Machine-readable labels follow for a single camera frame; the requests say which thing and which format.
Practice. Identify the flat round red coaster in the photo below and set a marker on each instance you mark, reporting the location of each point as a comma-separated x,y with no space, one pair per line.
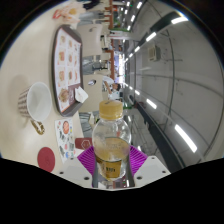
46,160

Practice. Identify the ceiling air conditioner unit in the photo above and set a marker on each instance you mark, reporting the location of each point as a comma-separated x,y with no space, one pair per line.
154,52

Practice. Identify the red paper cup white lid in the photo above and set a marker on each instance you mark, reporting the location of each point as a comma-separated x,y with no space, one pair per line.
83,143

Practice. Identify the person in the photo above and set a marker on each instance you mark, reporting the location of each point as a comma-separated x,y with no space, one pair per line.
111,90

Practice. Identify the beige plastic chair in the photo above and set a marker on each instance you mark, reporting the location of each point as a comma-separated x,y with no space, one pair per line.
95,91
95,40

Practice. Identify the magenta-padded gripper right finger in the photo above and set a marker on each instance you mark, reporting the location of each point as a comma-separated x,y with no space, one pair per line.
150,168

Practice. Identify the ceiling lights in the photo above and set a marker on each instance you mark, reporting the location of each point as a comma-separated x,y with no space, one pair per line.
185,138

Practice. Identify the brown tray with paper liner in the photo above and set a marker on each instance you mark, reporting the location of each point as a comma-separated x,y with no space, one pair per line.
66,66

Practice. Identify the clear yellow-capped drink bottle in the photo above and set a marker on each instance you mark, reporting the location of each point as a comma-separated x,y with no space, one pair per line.
111,140

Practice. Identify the white crumpled napkin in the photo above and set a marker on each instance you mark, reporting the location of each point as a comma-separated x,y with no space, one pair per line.
81,95

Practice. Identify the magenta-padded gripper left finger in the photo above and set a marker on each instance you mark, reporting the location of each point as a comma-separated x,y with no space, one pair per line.
71,170

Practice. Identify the plastic bag with food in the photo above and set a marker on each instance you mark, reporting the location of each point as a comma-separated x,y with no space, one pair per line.
68,13

